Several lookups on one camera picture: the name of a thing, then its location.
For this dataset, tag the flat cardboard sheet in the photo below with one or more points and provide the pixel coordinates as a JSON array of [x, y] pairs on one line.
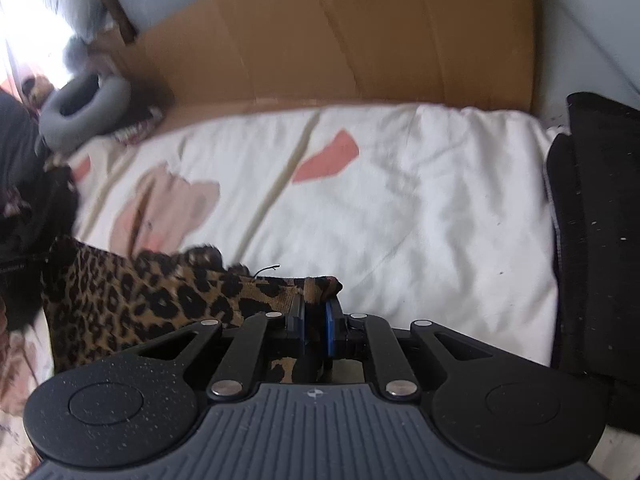
[[350, 35]]

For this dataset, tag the teddy bear toy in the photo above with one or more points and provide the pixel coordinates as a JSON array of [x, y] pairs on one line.
[[35, 92]]

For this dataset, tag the folded black garment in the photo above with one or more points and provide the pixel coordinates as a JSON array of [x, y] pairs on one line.
[[600, 235]]

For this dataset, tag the bear print blanket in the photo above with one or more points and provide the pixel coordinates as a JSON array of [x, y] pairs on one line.
[[400, 210]]

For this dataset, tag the crumpled black garment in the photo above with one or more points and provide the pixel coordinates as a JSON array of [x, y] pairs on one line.
[[30, 240]]

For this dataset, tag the dark grey pillow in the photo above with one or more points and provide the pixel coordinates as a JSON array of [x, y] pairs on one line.
[[17, 150]]

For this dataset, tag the grey neck pillow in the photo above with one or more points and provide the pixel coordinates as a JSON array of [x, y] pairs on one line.
[[50, 120]]

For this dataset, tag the leopard print skirt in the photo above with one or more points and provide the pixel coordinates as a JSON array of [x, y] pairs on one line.
[[125, 300]]

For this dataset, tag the patterned cloth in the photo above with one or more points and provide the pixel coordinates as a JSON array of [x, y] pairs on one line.
[[140, 127]]

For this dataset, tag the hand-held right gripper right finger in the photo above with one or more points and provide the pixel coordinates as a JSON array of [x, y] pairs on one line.
[[330, 327]]

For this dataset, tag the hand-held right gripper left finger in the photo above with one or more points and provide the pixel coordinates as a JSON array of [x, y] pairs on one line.
[[300, 327]]

